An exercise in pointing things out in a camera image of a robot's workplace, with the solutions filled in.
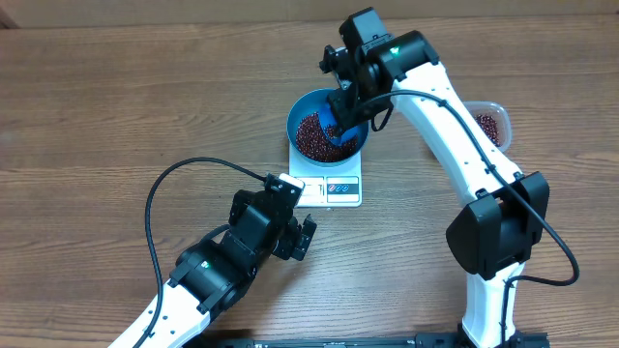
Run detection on black cable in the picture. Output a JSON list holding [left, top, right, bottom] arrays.
[[133, 156, 270, 348], [357, 89, 581, 348]]

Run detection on clear plastic bean container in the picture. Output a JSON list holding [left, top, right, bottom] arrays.
[[464, 101, 513, 152]]

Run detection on left black cable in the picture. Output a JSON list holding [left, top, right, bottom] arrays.
[[133, 156, 270, 348]]

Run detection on blue plastic measuring scoop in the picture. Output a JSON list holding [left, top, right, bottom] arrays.
[[318, 103, 358, 147]]

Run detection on white digital kitchen scale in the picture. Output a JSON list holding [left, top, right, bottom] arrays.
[[289, 145, 363, 208]]

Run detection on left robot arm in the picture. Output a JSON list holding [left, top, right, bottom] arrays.
[[111, 181, 316, 348]]

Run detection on red adzuki beans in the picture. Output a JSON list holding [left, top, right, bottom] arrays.
[[295, 111, 501, 163]]

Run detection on teal blue bowl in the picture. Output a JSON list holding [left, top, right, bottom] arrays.
[[286, 89, 369, 156]]

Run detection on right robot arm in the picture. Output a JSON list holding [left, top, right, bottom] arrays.
[[320, 8, 549, 347]]

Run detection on right black cable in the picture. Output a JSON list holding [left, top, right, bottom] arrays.
[[357, 89, 581, 348]]

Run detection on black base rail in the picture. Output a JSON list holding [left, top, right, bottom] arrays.
[[186, 323, 550, 348]]

